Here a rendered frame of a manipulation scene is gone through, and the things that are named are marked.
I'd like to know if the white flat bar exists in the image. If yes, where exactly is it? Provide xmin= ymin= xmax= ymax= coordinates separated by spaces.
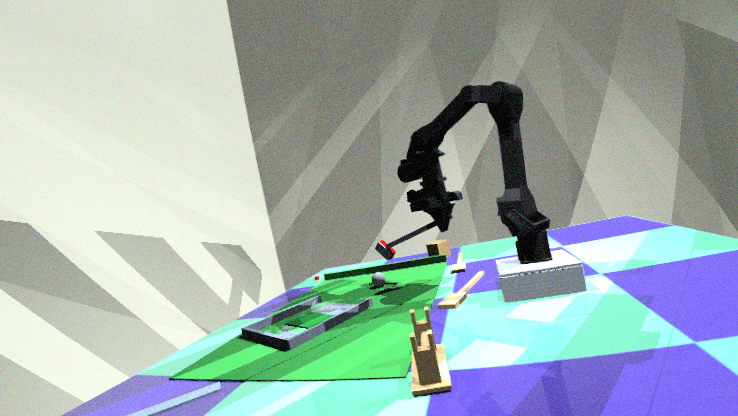
xmin=127 ymin=382 xmax=221 ymax=416

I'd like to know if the green flat mat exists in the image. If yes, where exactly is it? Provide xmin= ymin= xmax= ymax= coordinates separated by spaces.
xmin=169 ymin=261 xmax=447 ymax=382

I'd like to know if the tan cube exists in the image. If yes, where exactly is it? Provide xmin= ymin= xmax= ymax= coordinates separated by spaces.
xmin=426 ymin=240 xmax=451 ymax=257

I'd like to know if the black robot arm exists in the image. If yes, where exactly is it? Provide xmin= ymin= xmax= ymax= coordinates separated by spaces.
xmin=397 ymin=81 xmax=553 ymax=264

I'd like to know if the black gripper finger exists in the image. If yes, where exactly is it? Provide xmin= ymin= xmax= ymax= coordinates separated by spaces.
xmin=423 ymin=206 xmax=446 ymax=232
xmin=443 ymin=203 xmax=455 ymax=231

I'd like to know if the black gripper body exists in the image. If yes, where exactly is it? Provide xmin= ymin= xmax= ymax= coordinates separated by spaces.
xmin=410 ymin=173 xmax=463 ymax=212

